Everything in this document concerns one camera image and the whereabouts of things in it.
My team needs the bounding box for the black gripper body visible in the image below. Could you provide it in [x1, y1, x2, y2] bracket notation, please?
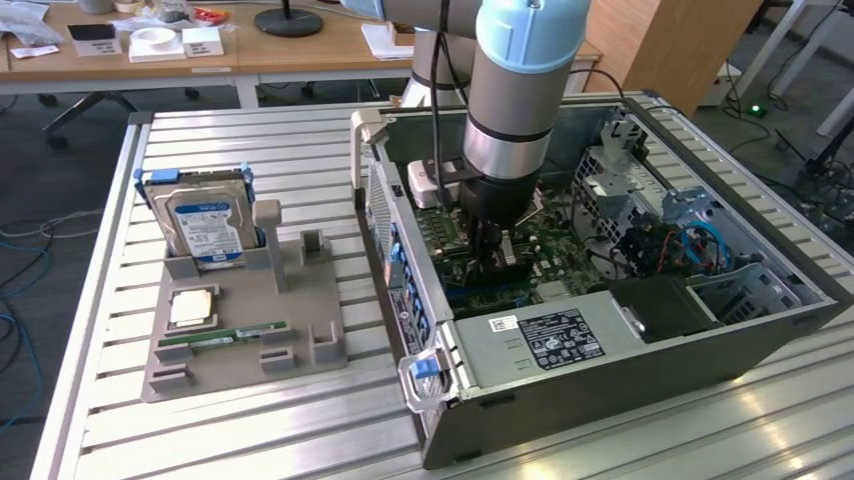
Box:
[459, 174, 542, 228]

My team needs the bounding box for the green graphics card black shroud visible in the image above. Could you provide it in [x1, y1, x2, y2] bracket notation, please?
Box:
[449, 249, 534, 292]

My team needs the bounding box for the CPU socket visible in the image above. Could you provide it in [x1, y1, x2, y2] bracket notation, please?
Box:
[445, 209, 472, 247]

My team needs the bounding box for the green motherboard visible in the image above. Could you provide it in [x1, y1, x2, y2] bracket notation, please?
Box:
[399, 167, 619, 321]

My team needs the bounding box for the perforated silver disk bay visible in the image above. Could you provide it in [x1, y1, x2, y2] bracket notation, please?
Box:
[571, 115, 675, 241]

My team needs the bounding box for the grey power supply unit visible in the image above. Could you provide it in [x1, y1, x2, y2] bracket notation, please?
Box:
[440, 291, 654, 392]

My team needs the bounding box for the open dark grey PC case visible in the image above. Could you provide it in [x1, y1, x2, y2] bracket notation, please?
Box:
[351, 96, 854, 471]

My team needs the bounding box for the stack of white papers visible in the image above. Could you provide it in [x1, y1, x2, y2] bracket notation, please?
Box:
[359, 22, 419, 62]

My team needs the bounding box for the grey plastic parts rack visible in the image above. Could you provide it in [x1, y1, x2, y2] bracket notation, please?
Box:
[139, 198, 349, 404]

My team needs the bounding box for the open silver disk bay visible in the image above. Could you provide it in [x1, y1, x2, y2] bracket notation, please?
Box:
[684, 252, 807, 327]

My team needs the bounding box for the white box with red button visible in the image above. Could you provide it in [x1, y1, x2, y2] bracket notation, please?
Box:
[707, 62, 746, 109]

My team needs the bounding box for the hard disk in blue carrier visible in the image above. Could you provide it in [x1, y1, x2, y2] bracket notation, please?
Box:
[132, 162, 260, 272]

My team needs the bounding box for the green loose RAM stick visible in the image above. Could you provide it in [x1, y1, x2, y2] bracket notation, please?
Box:
[157, 321, 293, 350]

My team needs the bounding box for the CPU chip with metal lid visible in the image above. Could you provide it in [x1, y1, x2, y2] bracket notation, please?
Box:
[165, 290, 216, 330]

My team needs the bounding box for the black round lamp base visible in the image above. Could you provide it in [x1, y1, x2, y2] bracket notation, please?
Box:
[252, 0, 325, 38]

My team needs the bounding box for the black stand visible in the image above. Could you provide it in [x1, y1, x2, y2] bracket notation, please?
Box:
[776, 112, 854, 211]

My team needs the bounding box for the white table leg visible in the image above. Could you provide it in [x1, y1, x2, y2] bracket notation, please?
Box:
[816, 89, 854, 137]

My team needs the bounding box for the plain white labelled box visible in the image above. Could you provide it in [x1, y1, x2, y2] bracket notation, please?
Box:
[180, 27, 225, 59]

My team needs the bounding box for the white square tray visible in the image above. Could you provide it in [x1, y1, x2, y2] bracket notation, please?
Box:
[127, 27, 188, 65]

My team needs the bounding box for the white tape roll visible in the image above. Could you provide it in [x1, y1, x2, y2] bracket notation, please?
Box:
[132, 27, 176, 51]

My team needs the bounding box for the dark crumpled item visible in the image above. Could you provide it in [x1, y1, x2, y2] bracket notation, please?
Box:
[153, 0, 195, 24]

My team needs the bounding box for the office chair base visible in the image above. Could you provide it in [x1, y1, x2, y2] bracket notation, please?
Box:
[36, 87, 201, 150]

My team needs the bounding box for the long wooden desk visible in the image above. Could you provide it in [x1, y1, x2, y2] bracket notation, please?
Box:
[0, 0, 606, 109]

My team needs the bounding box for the white box with black top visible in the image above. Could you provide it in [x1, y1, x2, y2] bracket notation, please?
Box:
[65, 23, 123, 57]

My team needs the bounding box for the clear plastic bag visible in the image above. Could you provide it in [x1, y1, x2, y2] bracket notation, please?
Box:
[0, 2, 65, 47]

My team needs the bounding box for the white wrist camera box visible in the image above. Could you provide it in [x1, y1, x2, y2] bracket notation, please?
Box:
[405, 158, 461, 211]

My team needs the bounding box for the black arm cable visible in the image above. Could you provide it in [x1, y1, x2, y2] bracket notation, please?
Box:
[428, 0, 459, 212]

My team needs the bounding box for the red wire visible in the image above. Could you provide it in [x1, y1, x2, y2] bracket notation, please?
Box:
[656, 230, 676, 275]

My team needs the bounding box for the black power cable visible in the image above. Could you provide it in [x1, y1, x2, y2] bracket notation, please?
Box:
[566, 69, 627, 100]

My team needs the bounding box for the silver hinged drive bracket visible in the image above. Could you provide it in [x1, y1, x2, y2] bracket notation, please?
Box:
[659, 185, 730, 236]

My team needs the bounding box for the light blue wire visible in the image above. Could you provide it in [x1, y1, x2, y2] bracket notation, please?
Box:
[684, 219, 736, 275]

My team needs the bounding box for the white desk frame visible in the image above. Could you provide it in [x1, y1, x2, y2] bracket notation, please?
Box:
[726, 0, 854, 101]

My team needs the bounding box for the white floor cable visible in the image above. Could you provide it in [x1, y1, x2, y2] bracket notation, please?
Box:
[0, 207, 105, 240]

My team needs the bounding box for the blue floor cable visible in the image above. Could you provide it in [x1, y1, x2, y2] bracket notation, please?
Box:
[0, 239, 52, 431]

